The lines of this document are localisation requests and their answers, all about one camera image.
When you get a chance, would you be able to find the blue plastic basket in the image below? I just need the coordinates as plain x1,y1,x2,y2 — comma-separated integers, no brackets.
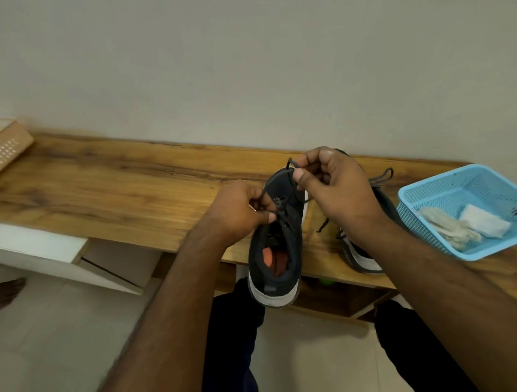
396,163,517,262

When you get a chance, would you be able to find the person's left forearm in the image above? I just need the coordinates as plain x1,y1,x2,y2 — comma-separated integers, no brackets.
99,226,239,392

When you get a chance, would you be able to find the person's right hand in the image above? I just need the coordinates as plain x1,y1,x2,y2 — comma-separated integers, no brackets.
291,146,388,247

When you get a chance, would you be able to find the beige perforated basket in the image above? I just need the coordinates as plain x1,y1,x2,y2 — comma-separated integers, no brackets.
0,118,35,172

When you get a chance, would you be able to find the person's right forearm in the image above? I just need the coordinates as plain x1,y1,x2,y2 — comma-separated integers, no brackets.
347,222,517,392

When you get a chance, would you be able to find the white drawer unit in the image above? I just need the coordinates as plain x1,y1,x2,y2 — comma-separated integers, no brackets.
0,224,162,296

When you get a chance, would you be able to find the wooden table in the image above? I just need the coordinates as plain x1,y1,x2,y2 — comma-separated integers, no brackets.
0,131,517,324

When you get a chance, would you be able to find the person's left hand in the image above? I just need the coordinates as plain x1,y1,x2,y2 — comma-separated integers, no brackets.
198,179,277,247

